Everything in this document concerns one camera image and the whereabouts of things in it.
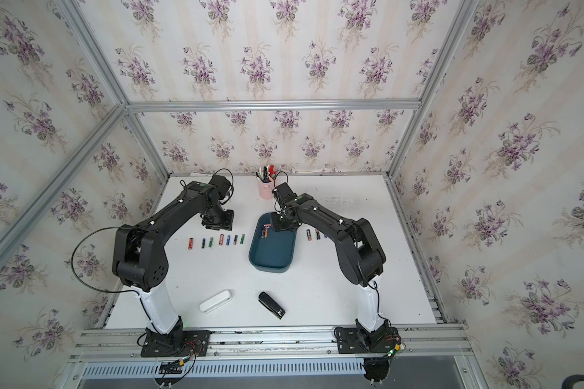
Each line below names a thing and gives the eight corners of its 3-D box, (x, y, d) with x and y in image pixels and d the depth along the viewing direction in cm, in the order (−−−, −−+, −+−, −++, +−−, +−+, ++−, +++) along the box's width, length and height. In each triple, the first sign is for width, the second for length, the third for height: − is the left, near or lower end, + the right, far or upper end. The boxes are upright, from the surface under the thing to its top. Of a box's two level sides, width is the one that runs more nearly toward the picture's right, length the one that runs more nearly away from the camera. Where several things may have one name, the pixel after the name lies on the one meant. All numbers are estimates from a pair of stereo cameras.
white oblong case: (204, 316, 80) (202, 314, 77) (201, 308, 81) (198, 305, 79) (233, 298, 83) (231, 295, 81) (229, 290, 85) (228, 287, 83)
